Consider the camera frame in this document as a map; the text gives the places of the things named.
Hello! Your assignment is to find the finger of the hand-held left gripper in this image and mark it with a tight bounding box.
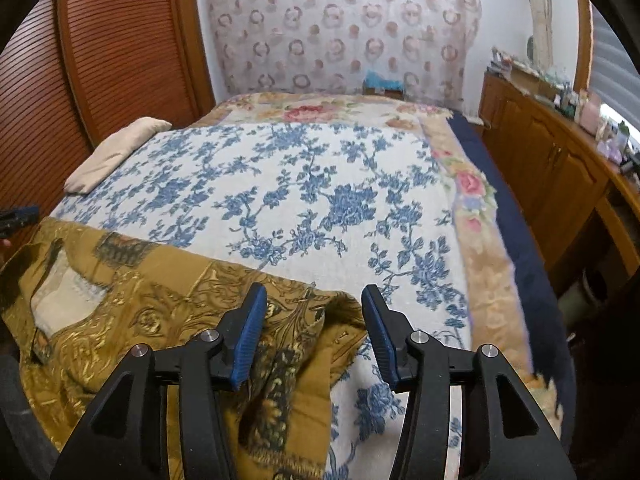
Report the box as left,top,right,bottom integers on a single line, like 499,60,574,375
0,204,40,238

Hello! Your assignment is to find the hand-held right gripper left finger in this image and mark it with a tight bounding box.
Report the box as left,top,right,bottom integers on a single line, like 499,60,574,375
50,282,268,480

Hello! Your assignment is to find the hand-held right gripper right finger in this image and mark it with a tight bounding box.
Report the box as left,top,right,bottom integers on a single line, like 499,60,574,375
361,284,578,480

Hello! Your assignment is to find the mustard patterned shirt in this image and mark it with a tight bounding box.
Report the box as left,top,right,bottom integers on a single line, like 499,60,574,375
0,216,368,480

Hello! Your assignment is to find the pale pink pillow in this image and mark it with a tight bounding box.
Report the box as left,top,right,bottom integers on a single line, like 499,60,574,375
64,117,173,195

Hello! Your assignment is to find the blue floral white blanket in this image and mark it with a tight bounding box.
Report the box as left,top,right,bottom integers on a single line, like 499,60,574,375
50,122,473,480

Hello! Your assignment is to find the brown slatted wooden wardrobe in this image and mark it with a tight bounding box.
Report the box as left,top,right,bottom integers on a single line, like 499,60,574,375
0,0,216,256

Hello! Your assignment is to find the person's dark clothing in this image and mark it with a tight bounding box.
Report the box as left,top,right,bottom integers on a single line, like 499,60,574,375
0,355,61,480

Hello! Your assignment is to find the grey trash bin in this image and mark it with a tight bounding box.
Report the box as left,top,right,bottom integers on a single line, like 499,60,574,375
557,270,606,331

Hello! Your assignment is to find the brown wooden cabinet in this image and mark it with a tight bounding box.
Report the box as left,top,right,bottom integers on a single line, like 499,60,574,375
477,72,640,311

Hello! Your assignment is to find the small brown box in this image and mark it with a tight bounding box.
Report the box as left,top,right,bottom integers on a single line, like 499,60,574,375
362,85,405,101

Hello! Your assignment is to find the blue bundle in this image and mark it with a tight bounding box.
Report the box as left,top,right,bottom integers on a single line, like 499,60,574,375
364,70,403,88

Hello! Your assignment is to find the cardboard box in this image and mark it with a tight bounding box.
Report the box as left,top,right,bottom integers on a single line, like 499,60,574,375
510,67,561,98

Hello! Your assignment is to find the pink bottle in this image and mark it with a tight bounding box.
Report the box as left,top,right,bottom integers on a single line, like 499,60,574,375
580,91,601,128

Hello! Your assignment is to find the sheer circle print curtain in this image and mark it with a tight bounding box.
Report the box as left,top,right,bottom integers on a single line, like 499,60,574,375
205,0,483,111

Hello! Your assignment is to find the grey window blind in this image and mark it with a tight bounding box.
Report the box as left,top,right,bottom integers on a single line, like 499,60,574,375
590,5,640,116

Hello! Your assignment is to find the tied beige curtain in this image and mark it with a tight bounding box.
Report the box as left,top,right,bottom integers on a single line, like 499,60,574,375
515,0,553,68

